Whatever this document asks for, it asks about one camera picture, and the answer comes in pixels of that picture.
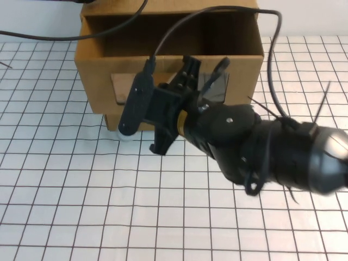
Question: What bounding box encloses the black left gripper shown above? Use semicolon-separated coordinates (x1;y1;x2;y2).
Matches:
143;55;203;157

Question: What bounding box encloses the white grid-pattern tablecloth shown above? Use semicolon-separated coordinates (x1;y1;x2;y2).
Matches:
0;34;348;261

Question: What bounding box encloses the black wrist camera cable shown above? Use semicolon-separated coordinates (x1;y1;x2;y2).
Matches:
144;7;293;120

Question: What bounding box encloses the thick black cable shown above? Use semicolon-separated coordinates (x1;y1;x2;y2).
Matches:
0;0;149;42

